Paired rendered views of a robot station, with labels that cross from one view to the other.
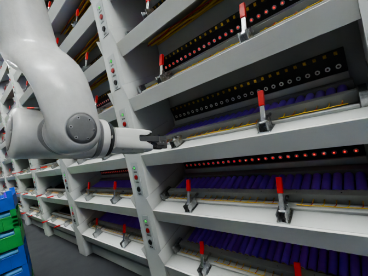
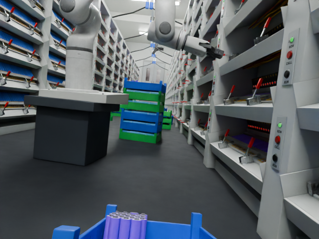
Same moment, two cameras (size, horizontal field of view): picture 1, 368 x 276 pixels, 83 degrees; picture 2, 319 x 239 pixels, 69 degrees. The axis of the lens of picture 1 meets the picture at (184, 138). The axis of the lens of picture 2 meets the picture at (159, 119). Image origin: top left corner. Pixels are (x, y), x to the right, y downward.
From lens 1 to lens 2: 66 cm
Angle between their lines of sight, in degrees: 48
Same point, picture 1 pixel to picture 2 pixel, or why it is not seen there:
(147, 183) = (216, 87)
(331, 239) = (257, 112)
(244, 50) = not seen: outside the picture
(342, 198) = not seen: hidden behind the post
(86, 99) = (170, 16)
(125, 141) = (190, 43)
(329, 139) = (272, 47)
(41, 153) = (155, 39)
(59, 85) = (161, 10)
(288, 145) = (261, 52)
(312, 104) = not seen: hidden behind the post
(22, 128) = (151, 27)
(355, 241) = (262, 111)
